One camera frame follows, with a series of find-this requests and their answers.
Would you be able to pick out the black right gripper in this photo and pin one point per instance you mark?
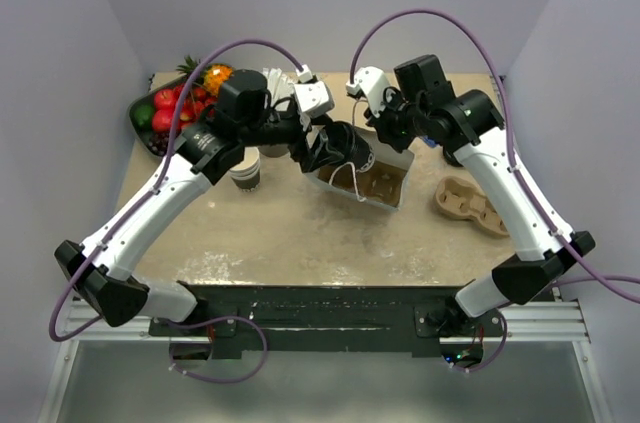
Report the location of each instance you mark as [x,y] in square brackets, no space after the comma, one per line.
[398,143]

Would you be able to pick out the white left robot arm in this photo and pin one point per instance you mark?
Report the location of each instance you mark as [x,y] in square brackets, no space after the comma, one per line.
[102,268]

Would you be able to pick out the blue card package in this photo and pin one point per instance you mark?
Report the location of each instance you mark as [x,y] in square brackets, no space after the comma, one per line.
[430,142]

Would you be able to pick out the stack of paper cups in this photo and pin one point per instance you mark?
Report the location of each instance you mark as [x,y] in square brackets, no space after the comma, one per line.
[246,174]

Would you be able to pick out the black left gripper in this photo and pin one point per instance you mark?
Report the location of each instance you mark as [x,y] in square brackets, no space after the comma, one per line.
[303,152]

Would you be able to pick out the grey fruit tray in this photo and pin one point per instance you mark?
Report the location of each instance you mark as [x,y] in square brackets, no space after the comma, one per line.
[192,107]

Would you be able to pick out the cardboard cup carrier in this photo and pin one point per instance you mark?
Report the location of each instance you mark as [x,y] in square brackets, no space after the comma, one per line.
[383,183]
[459,199]

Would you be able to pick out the dark purple grape bunch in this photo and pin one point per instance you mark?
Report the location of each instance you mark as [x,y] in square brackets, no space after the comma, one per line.
[158,144]

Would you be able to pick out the pineapple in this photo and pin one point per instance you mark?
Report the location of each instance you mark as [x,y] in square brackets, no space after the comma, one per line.
[210,78]

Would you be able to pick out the red apple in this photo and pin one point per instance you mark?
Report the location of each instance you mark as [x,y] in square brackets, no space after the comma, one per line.
[162,120]
[165,99]

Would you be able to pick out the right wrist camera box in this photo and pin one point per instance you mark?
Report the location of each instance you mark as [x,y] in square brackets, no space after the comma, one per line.
[371,84]

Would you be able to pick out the metal straw holder tin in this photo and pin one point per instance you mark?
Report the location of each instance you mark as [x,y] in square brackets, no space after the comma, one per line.
[274,151]

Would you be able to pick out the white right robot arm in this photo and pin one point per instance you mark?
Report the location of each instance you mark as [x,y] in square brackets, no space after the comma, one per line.
[422,102]

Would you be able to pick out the light blue paper bag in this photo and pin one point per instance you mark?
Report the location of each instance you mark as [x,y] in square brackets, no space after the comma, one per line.
[384,154]

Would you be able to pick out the white paper coffee cup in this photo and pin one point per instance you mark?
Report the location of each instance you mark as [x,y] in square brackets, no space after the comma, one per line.
[340,144]

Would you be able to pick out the green lime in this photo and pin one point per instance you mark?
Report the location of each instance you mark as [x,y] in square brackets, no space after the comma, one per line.
[143,116]

